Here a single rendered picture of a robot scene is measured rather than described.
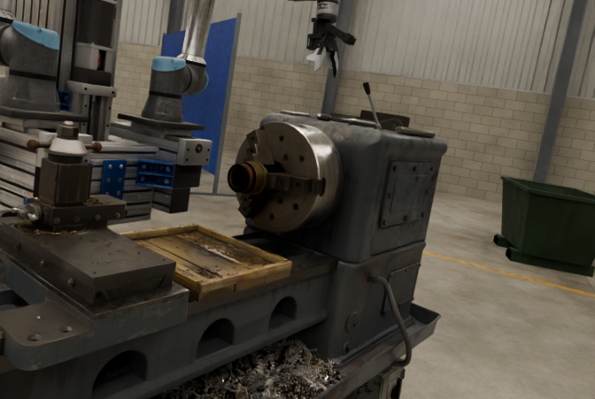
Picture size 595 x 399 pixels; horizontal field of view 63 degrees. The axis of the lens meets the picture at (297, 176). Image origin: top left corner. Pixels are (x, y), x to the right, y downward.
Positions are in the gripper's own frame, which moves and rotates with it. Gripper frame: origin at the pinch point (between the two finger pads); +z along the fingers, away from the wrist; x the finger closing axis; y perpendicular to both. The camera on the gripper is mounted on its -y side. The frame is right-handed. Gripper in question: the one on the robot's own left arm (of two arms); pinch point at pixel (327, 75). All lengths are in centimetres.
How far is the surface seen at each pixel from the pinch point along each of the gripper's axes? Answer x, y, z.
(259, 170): 48, -8, 32
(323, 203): 36, -21, 40
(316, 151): 39, -19, 26
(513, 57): -967, 75, -182
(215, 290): 75, -18, 56
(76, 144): 93, 4, 27
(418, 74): -939, 270, -142
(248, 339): 58, -16, 72
